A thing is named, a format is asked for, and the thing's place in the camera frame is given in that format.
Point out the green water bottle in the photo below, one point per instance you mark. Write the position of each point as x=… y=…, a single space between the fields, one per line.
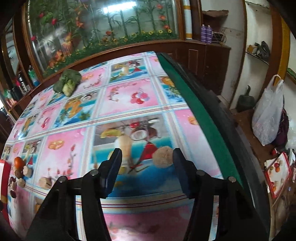
x=33 y=76

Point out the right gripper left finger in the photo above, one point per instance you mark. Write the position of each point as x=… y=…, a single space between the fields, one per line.
x=108 y=172

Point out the beige cake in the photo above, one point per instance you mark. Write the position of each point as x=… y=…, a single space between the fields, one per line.
x=45 y=183
x=163 y=157
x=21 y=182

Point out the green leafy vegetable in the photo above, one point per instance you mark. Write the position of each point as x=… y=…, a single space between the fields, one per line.
x=67 y=82

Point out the orange mandarin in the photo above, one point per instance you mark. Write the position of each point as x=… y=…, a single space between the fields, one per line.
x=19 y=163

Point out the beige cake cylinder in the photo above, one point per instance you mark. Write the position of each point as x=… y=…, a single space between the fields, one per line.
x=27 y=171

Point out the red date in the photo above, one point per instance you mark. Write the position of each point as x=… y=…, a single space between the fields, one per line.
x=12 y=180

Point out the red white gift box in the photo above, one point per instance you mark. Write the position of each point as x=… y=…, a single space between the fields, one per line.
x=4 y=179

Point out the colourful fruit print tablecloth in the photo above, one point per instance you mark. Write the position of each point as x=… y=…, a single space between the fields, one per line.
x=128 y=103

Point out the brown kiwi-like fruit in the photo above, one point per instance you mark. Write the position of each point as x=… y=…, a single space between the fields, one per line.
x=18 y=174

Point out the wooden cabinet with mural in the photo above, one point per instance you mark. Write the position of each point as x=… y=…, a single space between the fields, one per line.
x=52 y=36

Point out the white plastic bag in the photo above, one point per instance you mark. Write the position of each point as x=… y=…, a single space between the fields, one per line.
x=266 y=118

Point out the red tray on floor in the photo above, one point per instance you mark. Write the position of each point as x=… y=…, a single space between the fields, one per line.
x=277 y=172

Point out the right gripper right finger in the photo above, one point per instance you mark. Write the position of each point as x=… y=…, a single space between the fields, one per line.
x=186 y=173

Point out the purple spray bottles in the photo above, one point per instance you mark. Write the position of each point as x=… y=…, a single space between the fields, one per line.
x=206 y=34

